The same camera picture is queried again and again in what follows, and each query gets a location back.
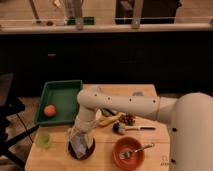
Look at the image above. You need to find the bunch of red grapes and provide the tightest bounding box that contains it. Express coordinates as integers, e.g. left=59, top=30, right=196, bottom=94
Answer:
left=119, top=114, right=135, bottom=126

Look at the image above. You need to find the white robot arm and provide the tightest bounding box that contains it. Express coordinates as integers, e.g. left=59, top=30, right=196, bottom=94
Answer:
left=75, top=87, right=213, bottom=171

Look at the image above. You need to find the small green cup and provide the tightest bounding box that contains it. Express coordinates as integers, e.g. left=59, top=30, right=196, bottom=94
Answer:
left=35, top=132, right=51, bottom=148

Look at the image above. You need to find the light blue towel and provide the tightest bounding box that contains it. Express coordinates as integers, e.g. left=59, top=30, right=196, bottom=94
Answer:
left=68, top=128, right=93, bottom=158

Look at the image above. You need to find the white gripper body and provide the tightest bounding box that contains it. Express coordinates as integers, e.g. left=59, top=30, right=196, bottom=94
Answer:
left=74, top=108, right=97, bottom=133

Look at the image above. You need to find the metal spoon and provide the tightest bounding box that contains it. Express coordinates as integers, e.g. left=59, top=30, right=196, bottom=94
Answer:
left=119, top=143, right=155, bottom=160

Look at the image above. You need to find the orange fruit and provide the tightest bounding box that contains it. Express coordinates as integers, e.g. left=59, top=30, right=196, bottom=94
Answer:
left=44, top=105, right=57, bottom=117

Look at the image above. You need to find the black chair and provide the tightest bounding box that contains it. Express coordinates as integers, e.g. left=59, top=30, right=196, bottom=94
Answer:
left=0, top=73, right=38, bottom=168

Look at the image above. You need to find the orange bowl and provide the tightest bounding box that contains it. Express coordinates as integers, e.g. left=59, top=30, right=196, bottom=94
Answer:
left=112, top=137, right=144, bottom=171

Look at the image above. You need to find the green plastic tray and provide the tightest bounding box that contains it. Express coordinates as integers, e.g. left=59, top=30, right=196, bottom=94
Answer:
left=34, top=80, right=83, bottom=126

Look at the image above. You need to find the yellow banana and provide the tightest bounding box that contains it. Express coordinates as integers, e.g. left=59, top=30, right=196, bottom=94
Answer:
left=97, top=114, right=120, bottom=127

